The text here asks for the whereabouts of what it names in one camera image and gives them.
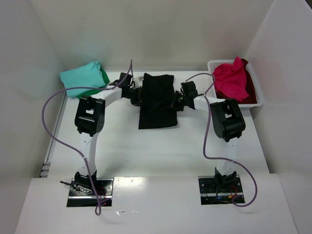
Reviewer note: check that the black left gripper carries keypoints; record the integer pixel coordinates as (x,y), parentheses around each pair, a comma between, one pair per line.
(139,95)

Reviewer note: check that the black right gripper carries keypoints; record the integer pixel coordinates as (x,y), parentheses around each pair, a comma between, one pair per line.
(176,100)

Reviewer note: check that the black t shirt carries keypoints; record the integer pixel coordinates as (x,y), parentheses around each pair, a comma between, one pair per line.
(157,96)

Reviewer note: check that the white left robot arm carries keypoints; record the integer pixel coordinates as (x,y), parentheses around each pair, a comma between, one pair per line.
(90,118)

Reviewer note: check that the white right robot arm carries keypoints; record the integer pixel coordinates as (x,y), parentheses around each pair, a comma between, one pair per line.
(228,125)

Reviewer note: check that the folded green t shirt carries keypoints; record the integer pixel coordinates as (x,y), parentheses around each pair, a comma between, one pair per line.
(93,92)

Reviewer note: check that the folded light blue t shirt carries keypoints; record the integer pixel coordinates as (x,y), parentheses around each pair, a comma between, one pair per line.
(88,75)

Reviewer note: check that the crumpled pink t shirt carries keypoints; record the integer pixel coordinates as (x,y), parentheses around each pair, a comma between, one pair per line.
(230,80)

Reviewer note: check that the dark red t shirt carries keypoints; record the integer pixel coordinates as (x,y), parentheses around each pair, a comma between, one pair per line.
(251,99)

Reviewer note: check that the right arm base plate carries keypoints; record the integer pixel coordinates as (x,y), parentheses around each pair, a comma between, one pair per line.
(212,194)

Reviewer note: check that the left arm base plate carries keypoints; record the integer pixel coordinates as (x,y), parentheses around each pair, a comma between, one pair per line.
(80,196)

